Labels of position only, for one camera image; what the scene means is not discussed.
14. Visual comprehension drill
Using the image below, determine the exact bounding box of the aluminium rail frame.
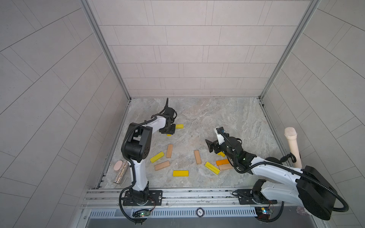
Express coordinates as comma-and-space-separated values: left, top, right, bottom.
75, 186, 326, 228

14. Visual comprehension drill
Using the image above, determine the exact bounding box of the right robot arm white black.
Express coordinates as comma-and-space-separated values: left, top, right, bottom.
205, 128, 349, 220

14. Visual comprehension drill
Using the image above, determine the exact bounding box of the pink round disc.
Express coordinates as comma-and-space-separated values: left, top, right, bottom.
113, 160, 124, 171

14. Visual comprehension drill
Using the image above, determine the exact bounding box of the natural wood block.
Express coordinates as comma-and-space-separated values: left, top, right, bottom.
166, 144, 173, 158
219, 163, 233, 171
194, 150, 202, 164
155, 161, 170, 171

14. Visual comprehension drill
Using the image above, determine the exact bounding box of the right circuit board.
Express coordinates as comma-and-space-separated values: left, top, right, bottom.
255, 207, 272, 220

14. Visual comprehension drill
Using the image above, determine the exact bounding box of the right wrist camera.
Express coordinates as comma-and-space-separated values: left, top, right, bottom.
214, 127, 225, 145

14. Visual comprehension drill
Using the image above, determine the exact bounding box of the left circuit board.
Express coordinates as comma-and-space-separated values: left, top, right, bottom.
133, 209, 152, 218

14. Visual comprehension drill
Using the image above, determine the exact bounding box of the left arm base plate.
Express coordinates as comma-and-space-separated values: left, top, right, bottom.
121, 189, 163, 206

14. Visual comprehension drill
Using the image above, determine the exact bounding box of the beige cylinder post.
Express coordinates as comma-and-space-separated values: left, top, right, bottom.
284, 127, 302, 169

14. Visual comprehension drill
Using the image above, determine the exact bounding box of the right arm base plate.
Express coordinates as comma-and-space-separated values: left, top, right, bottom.
232, 189, 278, 205

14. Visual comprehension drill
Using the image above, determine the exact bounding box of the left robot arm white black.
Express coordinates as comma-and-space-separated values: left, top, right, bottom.
121, 104, 177, 204

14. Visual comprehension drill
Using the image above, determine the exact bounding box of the yellow block bottom flat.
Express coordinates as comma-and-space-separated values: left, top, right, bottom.
173, 170, 189, 177

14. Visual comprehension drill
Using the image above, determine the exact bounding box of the orange block middle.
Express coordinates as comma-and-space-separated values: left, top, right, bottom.
216, 159, 230, 166

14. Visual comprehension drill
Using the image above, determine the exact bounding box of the circuit board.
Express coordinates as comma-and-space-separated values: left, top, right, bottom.
255, 207, 272, 220
133, 209, 152, 218

